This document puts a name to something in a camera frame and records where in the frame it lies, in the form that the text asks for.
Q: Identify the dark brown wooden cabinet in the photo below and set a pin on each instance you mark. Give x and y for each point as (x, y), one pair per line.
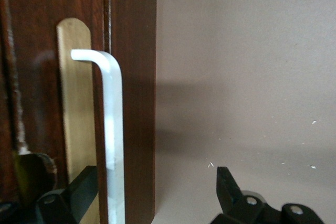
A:
(136, 103)

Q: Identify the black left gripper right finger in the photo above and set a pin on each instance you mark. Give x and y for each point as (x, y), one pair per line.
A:
(249, 211)

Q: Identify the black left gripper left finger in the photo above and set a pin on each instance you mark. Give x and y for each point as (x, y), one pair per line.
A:
(52, 208)

